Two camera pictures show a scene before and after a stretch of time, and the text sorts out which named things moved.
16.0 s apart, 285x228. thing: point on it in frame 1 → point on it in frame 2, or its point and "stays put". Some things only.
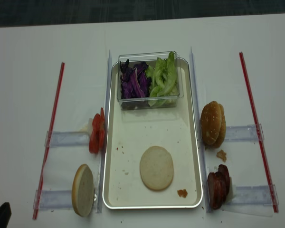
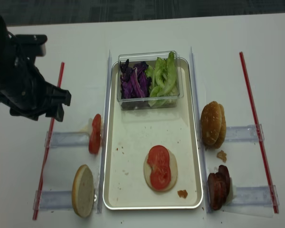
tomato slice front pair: (99, 128) → (158, 157)
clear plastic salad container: (149, 80) stays put
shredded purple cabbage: (135, 81) stays put
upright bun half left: (83, 191) stays put
